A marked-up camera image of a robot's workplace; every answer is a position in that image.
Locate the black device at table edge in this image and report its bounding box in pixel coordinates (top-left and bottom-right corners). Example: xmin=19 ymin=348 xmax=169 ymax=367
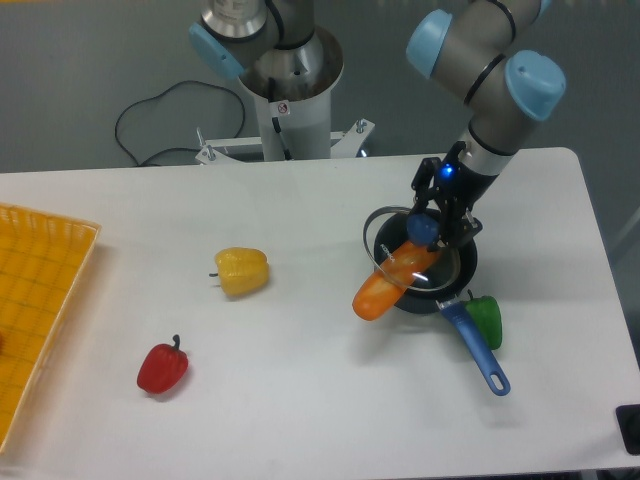
xmin=615 ymin=404 xmax=640 ymax=456

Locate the yellow toy bell pepper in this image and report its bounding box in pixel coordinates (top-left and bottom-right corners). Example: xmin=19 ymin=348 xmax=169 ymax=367
xmin=210 ymin=247 xmax=270 ymax=298

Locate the green toy bell pepper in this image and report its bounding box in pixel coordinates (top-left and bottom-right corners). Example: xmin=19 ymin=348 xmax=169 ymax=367
xmin=465 ymin=290 xmax=503 ymax=350

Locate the yellow plastic basket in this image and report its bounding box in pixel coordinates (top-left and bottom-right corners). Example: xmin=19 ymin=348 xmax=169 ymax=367
xmin=1 ymin=203 xmax=101 ymax=450

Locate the black cable on floor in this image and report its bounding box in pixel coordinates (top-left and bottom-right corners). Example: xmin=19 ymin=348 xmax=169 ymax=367
xmin=114 ymin=80 xmax=247 ymax=167

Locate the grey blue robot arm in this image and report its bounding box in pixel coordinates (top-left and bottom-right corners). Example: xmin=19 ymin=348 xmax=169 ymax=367
xmin=189 ymin=1 xmax=566 ymax=250

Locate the red toy bell pepper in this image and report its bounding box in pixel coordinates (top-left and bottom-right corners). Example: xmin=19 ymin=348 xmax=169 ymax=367
xmin=136 ymin=334 xmax=189 ymax=395

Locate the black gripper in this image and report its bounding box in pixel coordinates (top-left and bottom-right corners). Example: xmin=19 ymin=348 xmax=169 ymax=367
xmin=411 ymin=140 xmax=498 ymax=251

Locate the glass lid with blue knob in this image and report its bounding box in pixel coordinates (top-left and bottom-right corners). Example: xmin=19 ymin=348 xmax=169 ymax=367
xmin=361 ymin=206 xmax=462 ymax=294

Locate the dark pot with blue handle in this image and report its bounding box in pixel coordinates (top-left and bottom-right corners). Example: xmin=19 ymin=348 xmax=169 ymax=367
xmin=394 ymin=240 xmax=511 ymax=396

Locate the orange toy bread loaf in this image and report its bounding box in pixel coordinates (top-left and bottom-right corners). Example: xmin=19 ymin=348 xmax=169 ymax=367
xmin=352 ymin=241 xmax=441 ymax=321

